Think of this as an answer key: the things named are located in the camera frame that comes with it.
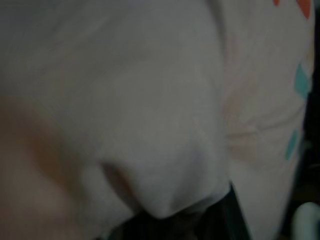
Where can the pink patterned pillow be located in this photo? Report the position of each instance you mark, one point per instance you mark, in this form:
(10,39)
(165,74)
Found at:
(162,95)

